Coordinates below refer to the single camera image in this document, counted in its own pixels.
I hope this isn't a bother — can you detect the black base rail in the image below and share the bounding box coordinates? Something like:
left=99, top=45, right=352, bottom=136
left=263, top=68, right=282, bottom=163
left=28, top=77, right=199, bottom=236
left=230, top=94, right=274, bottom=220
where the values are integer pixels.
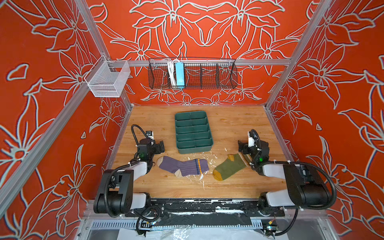
left=145, top=198, right=286, bottom=229

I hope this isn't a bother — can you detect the white cable bundle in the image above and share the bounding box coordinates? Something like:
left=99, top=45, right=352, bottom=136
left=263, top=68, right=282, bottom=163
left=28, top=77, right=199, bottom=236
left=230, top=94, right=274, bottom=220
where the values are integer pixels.
left=167, top=59, right=177, bottom=88

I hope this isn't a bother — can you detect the green striped sock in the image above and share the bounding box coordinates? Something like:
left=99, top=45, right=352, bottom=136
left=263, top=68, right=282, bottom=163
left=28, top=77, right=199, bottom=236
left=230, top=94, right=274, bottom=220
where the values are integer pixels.
left=213, top=153, right=251, bottom=182

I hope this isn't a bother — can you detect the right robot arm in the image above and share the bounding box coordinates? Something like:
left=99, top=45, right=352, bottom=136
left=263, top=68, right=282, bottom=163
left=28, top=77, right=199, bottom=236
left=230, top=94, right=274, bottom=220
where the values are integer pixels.
left=238, top=141, right=337, bottom=216

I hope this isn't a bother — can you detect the clear plastic bin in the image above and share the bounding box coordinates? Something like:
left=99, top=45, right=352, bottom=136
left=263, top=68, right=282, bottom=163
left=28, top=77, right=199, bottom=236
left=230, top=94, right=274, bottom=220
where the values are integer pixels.
left=84, top=56, right=131, bottom=98

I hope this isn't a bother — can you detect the purple sock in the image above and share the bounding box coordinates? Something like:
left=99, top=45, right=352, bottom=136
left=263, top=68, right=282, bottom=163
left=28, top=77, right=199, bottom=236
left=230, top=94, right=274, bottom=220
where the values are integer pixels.
left=157, top=156, right=209, bottom=178

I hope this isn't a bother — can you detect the black wire basket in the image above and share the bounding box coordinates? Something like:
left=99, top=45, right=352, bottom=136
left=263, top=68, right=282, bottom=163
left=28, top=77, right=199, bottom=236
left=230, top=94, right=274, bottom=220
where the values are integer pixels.
left=148, top=58, right=239, bottom=90

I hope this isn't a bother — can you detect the light blue box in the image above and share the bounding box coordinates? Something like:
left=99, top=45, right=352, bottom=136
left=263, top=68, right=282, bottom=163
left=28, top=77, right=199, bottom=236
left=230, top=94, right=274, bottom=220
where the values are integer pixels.
left=175, top=62, right=185, bottom=89

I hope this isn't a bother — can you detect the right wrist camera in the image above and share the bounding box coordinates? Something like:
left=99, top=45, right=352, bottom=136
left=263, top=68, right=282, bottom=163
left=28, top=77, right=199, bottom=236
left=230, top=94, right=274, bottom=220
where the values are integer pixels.
left=248, top=134, right=255, bottom=148

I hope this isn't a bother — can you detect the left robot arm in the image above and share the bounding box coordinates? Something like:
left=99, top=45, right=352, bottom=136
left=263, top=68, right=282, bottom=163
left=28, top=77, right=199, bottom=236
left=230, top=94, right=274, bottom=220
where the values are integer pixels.
left=93, top=138, right=165, bottom=218

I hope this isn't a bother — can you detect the green divided tray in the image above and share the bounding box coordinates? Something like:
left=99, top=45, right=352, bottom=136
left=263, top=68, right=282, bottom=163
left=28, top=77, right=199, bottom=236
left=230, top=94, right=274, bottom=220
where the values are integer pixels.
left=175, top=111, right=214, bottom=154

